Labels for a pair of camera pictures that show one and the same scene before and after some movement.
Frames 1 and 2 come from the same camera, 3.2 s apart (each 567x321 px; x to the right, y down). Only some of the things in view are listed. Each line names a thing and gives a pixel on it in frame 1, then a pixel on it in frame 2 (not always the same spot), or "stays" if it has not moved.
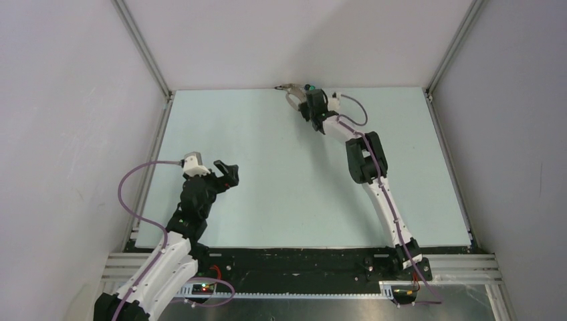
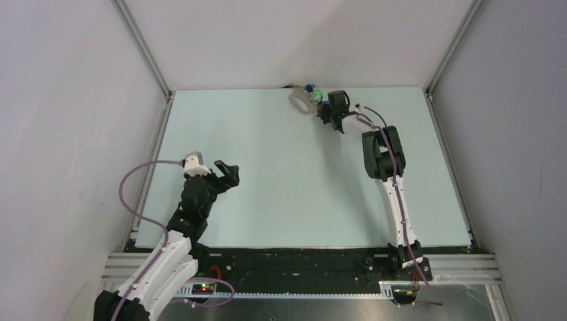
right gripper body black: x=307 y=112 -> x=326 y=114
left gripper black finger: x=222 y=167 stays
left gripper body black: x=214 y=186 stays
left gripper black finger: x=232 y=178 stays
